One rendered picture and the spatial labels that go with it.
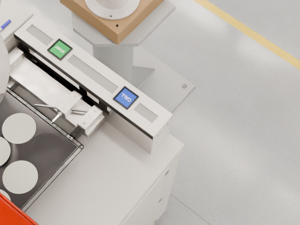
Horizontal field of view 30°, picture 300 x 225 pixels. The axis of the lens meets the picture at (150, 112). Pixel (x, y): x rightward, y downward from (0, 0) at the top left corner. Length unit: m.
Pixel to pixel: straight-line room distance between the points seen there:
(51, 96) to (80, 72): 0.13
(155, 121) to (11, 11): 0.58
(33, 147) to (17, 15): 0.43
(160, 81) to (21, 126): 1.20
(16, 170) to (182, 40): 1.50
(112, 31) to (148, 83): 0.92
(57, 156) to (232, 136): 1.24
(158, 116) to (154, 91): 1.11
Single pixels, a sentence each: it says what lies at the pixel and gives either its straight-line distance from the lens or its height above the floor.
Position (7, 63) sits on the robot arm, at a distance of 1.32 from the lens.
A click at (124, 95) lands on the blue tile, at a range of 1.65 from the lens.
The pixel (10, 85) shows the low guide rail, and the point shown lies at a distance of 1.83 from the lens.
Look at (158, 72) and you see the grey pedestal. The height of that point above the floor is 0.01.
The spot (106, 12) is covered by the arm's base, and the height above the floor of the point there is 0.90.
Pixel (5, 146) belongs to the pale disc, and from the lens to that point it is 1.69.
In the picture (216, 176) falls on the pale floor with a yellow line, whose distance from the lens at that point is 2.62.
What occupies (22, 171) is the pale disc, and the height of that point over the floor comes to 0.90.
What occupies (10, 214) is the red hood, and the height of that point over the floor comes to 1.82.
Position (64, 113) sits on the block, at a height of 0.91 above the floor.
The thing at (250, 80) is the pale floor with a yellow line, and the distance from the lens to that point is 2.86.
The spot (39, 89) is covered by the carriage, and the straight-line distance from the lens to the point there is 1.78.
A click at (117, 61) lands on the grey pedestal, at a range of 2.14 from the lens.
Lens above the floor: 2.43
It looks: 64 degrees down
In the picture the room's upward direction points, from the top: 7 degrees clockwise
